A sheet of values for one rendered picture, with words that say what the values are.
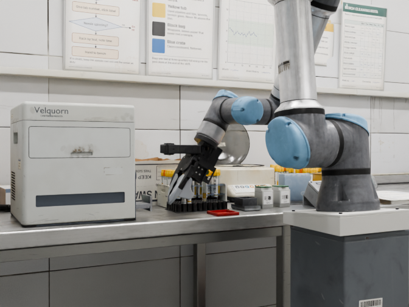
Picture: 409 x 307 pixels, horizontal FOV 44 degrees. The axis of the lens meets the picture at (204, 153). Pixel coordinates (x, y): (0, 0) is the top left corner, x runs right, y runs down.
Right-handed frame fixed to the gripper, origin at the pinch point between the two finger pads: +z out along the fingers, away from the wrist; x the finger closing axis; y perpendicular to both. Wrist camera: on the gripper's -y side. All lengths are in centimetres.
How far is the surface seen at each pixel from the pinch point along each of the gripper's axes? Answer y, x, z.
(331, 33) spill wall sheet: 60, 59, -113
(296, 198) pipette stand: 44.2, 7.3, -21.9
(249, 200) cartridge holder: 23.6, 0.0, -11.7
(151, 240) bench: -1.3, -5.4, 12.5
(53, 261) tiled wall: -4, 60, 34
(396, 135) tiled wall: 122, 59, -93
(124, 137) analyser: -20.7, -4.3, -7.4
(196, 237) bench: 10.2, -5.5, 5.9
